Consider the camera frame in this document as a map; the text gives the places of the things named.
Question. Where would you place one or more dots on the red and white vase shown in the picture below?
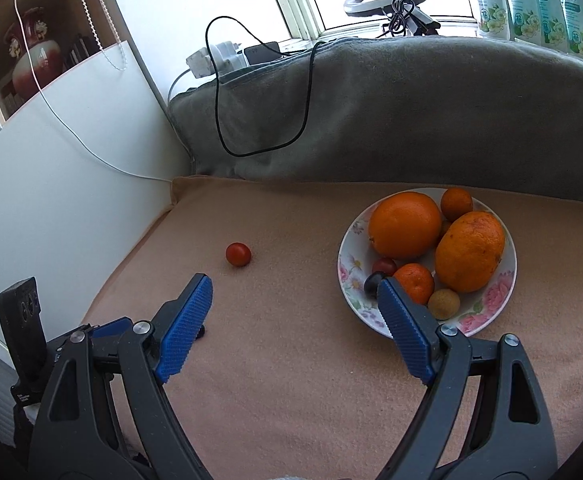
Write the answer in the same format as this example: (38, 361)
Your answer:
(34, 60)

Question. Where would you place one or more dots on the floral white plate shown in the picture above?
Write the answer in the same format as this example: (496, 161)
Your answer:
(354, 265)

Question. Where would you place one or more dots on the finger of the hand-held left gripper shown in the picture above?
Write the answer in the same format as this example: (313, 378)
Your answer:
(111, 330)
(201, 331)

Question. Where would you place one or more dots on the black power adapter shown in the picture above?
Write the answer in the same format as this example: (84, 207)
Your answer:
(262, 53)

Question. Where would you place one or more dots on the white window frame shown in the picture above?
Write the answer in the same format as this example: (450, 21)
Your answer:
(291, 5)

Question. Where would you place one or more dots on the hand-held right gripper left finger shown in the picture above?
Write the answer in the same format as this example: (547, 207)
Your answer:
(184, 330)

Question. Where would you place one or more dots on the white power adapter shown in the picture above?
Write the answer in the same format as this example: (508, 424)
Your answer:
(211, 60)

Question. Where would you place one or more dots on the large round orange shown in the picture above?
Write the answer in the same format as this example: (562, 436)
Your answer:
(404, 225)

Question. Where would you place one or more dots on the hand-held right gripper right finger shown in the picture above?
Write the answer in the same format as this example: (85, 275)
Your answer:
(406, 330)

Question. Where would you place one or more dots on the grey cushion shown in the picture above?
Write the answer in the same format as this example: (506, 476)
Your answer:
(421, 110)

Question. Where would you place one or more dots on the dark books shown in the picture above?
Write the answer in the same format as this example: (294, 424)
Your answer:
(79, 50)

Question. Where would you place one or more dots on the white cabinet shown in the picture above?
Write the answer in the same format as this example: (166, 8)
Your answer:
(71, 210)

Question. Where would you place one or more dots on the pink blanket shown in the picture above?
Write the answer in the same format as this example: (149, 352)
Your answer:
(281, 360)

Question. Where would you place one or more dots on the red cherry tomato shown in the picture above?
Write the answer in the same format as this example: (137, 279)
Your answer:
(238, 254)
(384, 265)

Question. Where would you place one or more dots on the large oval orange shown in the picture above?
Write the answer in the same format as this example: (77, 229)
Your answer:
(469, 252)

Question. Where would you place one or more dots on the small mandarin orange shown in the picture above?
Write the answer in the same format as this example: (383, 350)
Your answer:
(456, 204)
(414, 282)

